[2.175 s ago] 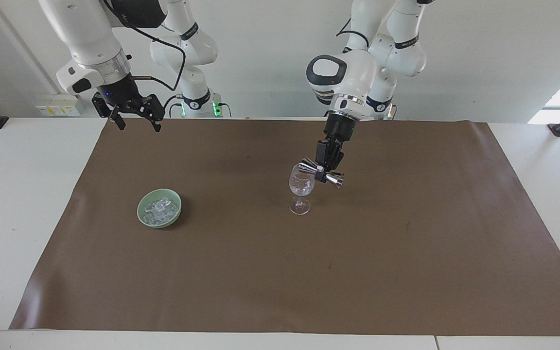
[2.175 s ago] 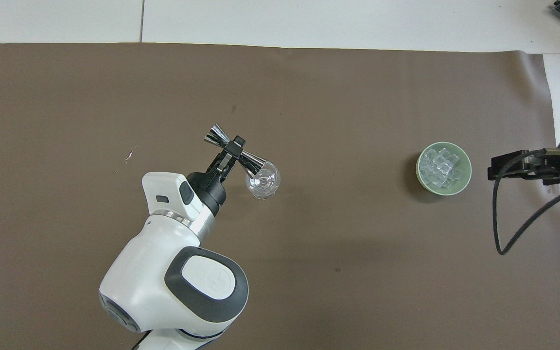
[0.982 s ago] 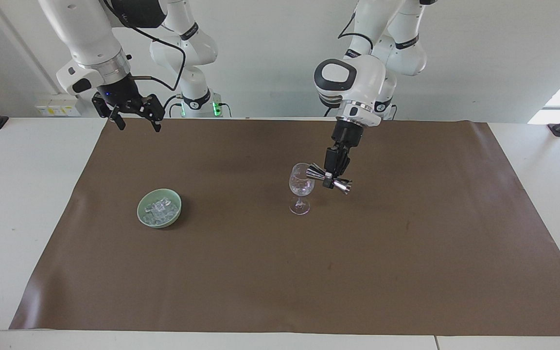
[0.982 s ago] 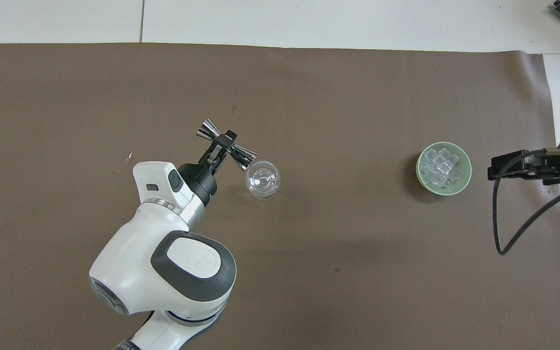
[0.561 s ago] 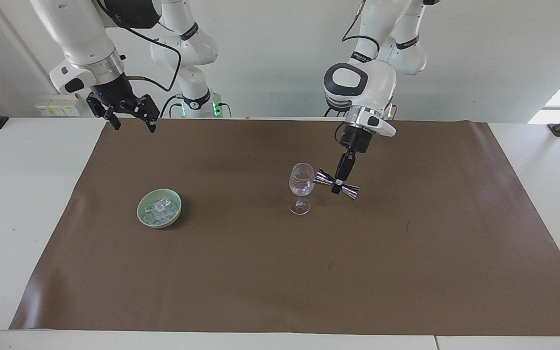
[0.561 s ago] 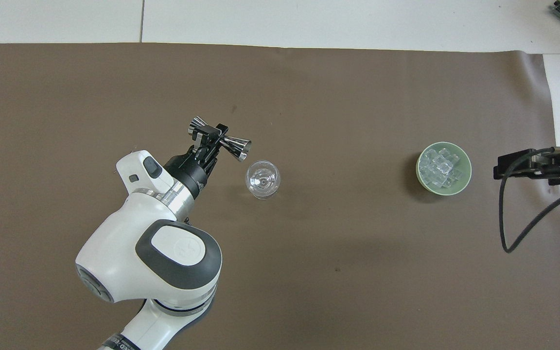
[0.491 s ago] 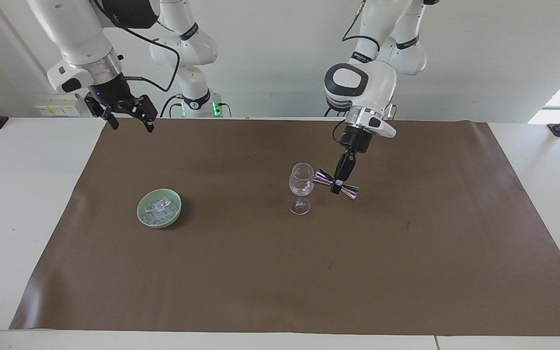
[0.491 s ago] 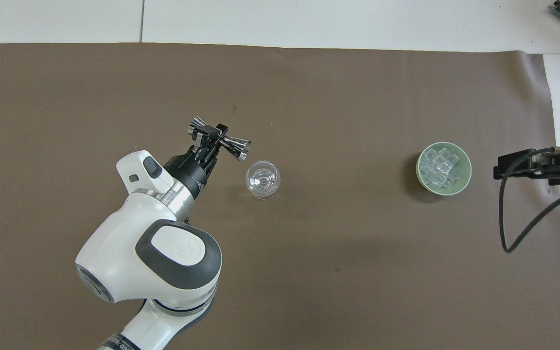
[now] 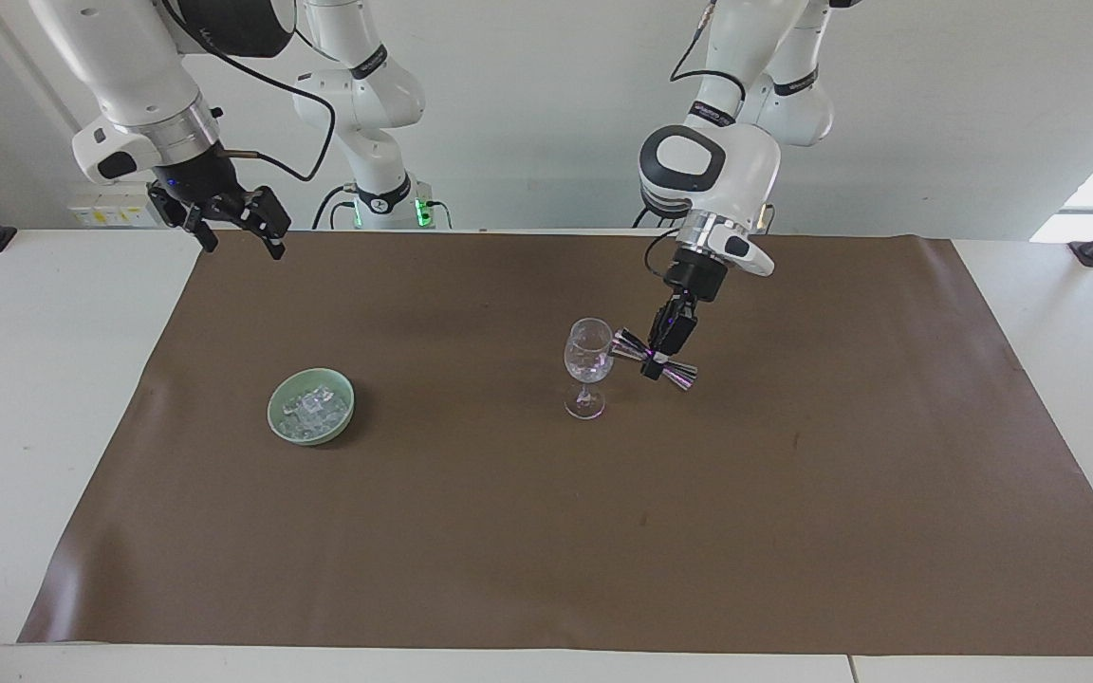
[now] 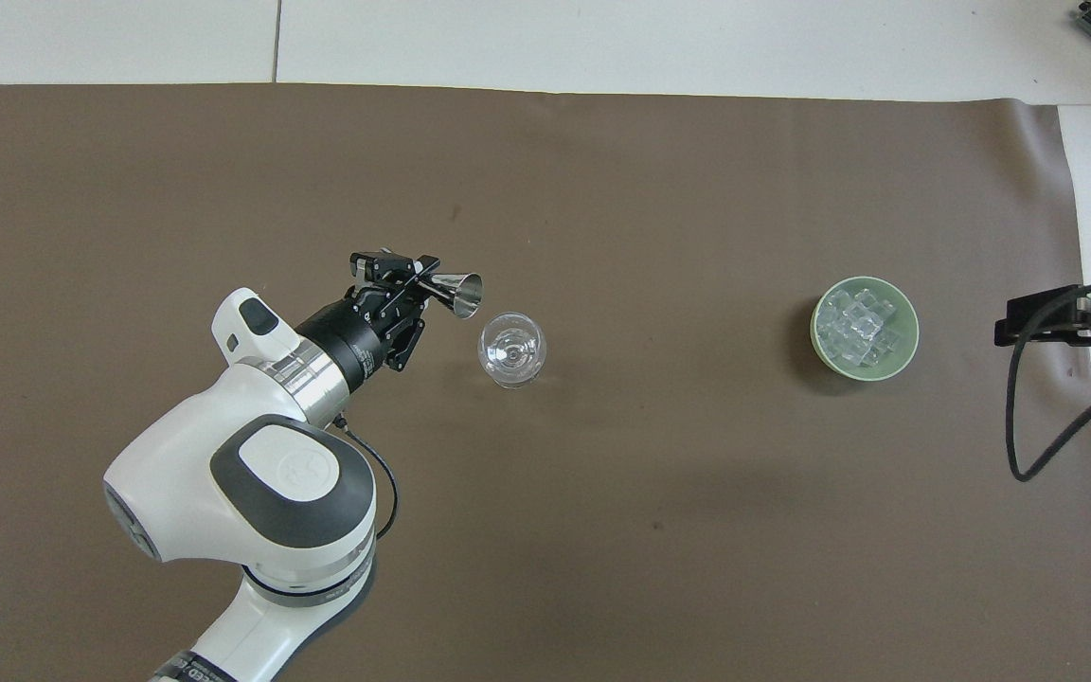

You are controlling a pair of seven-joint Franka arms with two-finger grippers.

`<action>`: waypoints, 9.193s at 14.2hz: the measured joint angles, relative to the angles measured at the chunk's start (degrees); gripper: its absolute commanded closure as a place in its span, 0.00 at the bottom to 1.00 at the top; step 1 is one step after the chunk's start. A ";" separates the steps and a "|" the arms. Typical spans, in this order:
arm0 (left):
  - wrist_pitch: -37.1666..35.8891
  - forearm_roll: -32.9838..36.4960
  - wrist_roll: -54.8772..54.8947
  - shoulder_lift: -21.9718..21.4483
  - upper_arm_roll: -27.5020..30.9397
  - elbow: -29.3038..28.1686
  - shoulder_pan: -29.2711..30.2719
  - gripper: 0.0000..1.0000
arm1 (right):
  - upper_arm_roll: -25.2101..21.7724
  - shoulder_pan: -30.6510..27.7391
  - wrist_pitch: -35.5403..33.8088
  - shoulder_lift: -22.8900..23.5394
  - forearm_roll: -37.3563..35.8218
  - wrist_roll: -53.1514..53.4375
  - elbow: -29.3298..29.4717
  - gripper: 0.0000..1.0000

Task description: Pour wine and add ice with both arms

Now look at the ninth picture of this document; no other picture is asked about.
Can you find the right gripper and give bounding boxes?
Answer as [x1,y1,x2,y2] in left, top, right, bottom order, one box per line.
[146,143,293,261]

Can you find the green ceramic bowl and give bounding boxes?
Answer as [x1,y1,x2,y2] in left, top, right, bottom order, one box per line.
[266,367,358,448]

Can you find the clear wine glass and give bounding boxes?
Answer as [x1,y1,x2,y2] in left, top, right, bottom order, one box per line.
[562,317,617,421]

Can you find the black cable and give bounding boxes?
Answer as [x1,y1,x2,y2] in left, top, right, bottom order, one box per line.
[163,0,338,184]
[669,0,748,105]
[311,184,359,231]
[643,226,690,283]

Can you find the silver double jigger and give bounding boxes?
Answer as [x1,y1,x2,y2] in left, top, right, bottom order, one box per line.
[608,326,700,393]

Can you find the white power strip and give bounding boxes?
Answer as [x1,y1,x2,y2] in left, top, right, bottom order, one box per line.
[66,193,168,230]

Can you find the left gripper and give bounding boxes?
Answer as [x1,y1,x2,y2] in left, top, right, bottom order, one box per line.
[657,249,732,335]

